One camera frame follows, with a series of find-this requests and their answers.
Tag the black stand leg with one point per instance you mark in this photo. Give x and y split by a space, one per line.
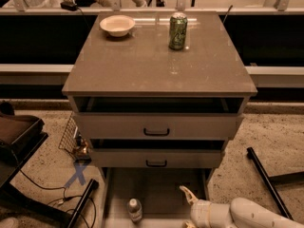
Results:
92 185
251 154

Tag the blue tape cross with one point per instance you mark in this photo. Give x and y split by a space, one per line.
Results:
79 167

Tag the black middle drawer handle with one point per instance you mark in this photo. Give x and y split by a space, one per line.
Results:
156 164

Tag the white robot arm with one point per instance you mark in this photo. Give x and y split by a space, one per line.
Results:
240 213

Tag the black stand leg left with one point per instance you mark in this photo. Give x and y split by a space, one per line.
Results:
92 185

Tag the black stand leg right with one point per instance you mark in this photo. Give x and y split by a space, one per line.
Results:
251 154

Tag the metal railing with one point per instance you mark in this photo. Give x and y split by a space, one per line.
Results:
152 3

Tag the top drawer front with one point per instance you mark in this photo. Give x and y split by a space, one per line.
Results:
182 126

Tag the open bottom drawer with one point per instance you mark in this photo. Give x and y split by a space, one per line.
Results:
158 189

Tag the black drawer handle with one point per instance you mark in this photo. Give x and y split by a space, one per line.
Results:
156 133
156 164

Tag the black power adapter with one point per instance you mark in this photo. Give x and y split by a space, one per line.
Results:
65 5

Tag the black top drawer handle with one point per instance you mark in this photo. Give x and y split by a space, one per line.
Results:
156 133

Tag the green soda can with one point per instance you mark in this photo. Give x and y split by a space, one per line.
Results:
177 30

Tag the grey drawer cabinet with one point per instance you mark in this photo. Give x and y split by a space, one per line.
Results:
140 74

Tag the wire mesh basket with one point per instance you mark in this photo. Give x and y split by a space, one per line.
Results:
68 141

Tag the white paper bowl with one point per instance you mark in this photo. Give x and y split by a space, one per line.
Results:
117 25

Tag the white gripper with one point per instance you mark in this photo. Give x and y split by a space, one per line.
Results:
199 211

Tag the clear plastic water bottle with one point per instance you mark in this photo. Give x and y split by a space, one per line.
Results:
135 210

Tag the dark tray on stand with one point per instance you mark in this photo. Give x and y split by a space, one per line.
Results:
16 132

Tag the middle drawer front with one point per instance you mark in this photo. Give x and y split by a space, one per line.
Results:
175 159

